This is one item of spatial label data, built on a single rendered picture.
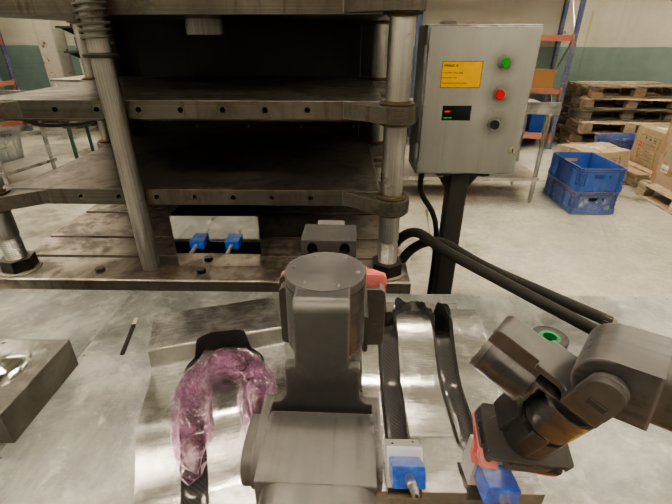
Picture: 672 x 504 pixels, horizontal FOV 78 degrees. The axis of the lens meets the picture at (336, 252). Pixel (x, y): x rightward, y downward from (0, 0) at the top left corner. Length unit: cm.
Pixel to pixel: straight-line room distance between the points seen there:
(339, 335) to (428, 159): 106
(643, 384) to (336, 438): 27
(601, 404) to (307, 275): 28
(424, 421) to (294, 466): 50
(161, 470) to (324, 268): 52
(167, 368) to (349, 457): 67
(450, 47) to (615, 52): 650
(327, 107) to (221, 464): 87
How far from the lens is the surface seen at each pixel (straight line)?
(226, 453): 73
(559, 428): 50
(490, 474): 64
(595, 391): 43
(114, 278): 144
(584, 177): 425
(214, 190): 129
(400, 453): 64
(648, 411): 45
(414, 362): 82
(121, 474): 85
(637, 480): 91
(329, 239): 32
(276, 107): 119
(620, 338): 46
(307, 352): 27
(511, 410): 54
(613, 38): 765
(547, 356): 48
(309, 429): 27
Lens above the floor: 144
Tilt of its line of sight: 28 degrees down
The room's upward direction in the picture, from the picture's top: straight up
